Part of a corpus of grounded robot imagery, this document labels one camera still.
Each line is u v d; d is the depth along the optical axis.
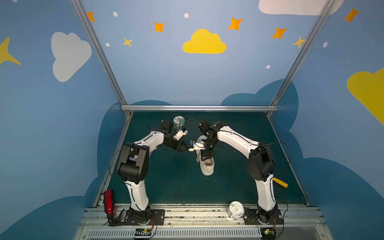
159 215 0.75
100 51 0.84
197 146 0.77
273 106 1.17
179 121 1.05
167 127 0.80
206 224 0.73
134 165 0.51
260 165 0.52
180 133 0.88
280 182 0.85
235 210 0.72
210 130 0.68
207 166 0.82
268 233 0.73
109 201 0.76
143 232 0.73
